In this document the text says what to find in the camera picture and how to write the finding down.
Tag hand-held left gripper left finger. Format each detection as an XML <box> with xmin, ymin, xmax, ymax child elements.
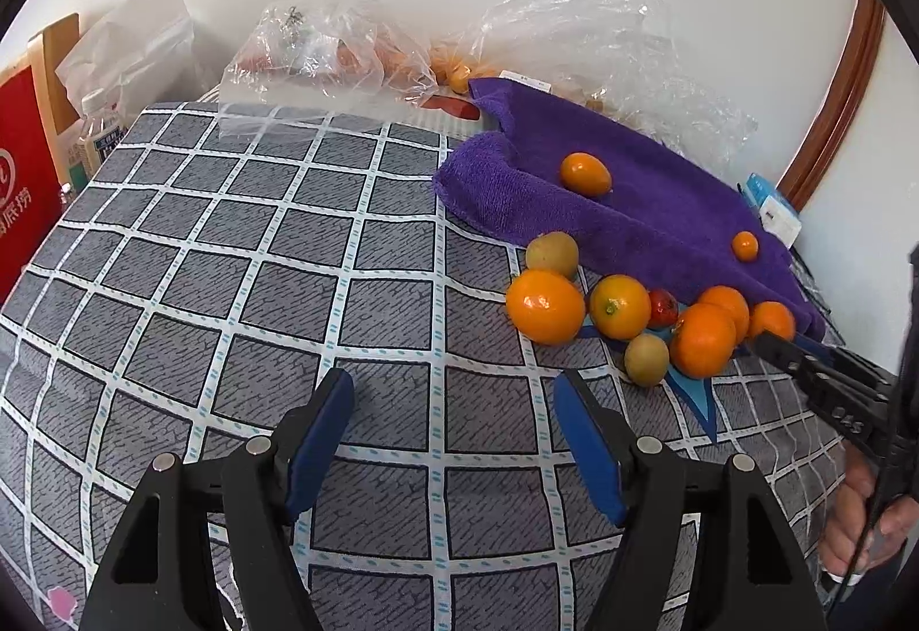
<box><xmin>78</xmin><ymin>368</ymin><xmax>356</xmax><ymax>631</ymax></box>

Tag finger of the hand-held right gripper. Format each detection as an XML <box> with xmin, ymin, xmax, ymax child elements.
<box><xmin>790</xmin><ymin>333</ymin><xmax>898</xmax><ymax>398</ymax></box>
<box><xmin>747</xmin><ymin>329</ymin><xmax>898</xmax><ymax>467</ymax></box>

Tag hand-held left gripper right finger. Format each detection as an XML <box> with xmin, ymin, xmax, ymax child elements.
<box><xmin>553</xmin><ymin>368</ymin><xmax>827</xmax><ymax>631</ymax></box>

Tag round orange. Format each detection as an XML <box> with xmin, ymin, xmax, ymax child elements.
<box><xmin>696</xmin><ymin>284</ymin><xmax>751</xmax><ymax>341</ymax></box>
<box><xmin>669</xmin><ymin>302</ymin><xmax>739</xmax><ymax>380</ymax></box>
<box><xmin>747</xmin><ymin>301</ymin><xmax>797</xmax><ymax>345</ymax></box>

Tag orange with green stem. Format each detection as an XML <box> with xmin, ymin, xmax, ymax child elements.
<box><xmin>589</xmin><ymin>274</ymin><xmax>653</xmax><ymax>342</ymax></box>

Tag large orange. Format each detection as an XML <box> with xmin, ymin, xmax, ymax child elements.
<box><xmin>505</xmin><ymin>270</ymin><xmax>587</xmax><ymax>346</ymax></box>

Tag small red apple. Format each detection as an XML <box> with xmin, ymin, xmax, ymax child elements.
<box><xmin>648</xmin><ymin>290</ymin><xmax>679</xmax><ymax>329</ymax></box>

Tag person's right hand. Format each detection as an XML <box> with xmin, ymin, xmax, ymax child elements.
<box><xmin>818</xmin><ymin>440</ymin><xmax>913</xmax><ymax>582</ymax></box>

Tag blue star-shaped felt mat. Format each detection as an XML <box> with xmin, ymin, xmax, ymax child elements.
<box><xmin>574</xmin><ymin>311</ymin><xmax>723</xmax><ymax>445</ymax></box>

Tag grey checkered bedsheet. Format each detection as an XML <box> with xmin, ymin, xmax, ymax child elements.
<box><xmin>0</xmin><ymin>99</ymin><xmax>863</xmax><ymax>631</ymax></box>

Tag blue white tissue pack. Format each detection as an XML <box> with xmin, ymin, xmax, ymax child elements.
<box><xmin>739</xmin><ymin>171</ymin><xmax>801</xmax><ymax>248</ymax></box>

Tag purple towel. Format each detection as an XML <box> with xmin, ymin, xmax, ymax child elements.
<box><xmin>431</xmin><ymin>76</ymin><xmax>827</xmax><ymax>341</ymax></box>

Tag oval orange kumquat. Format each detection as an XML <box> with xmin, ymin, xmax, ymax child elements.
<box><xmin>560</xmin><ymin>152</ymin><xmax>613</xmax><ymax>197</ymax></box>

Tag clear plastic bottle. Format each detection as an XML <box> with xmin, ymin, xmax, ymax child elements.
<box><xmin>68</xmin><ymin>89</ymin><xmax>126</xmax><ymax>187</ymax></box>

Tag pile of bagged oranges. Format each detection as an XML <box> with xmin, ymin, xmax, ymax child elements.
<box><xmin>431</xmin><ymin>43</ymin><xmax>476</xmax><ymax>95</ymax></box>

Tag large clear plastic bag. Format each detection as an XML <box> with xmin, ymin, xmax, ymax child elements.
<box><xmin>431</xmin><ymin>0</ymin><xmax>758</xmax><ymax>172</ymax></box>

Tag red paper bag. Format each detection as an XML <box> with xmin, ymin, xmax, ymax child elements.
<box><xmin>0</xmin><ymin>52</ymin><xmax>69</xmax><ymax>309</ymax></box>

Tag small clear plastic bag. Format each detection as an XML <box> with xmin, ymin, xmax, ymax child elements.
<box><xmin>219</xmin><ymin>0</ymin><xmax>439</xmax><ymax>136</ymax></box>

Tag white plastic bag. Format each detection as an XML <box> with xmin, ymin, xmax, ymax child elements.
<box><xmin>56</xmin><ymin>0</ymin><xmax>195</xmax><ymax>122</ymax></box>

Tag brown cardboard box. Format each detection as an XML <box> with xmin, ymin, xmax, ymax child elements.
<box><xmin>29</xmin><ymin>13</ymin><xmax>82</xmax><ymax>129</ymax></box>

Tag thin black cord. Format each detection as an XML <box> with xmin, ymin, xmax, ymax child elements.
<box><xmin>833</xmin><ymin>444</ymin><xmax>898</xmax><ymax>592</ymax></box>

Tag wooden door frame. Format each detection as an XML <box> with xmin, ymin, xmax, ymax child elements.
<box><xmin>779</xmin><ymin>0</ymin><xmax>887</xmax><ymax>211</ymax></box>

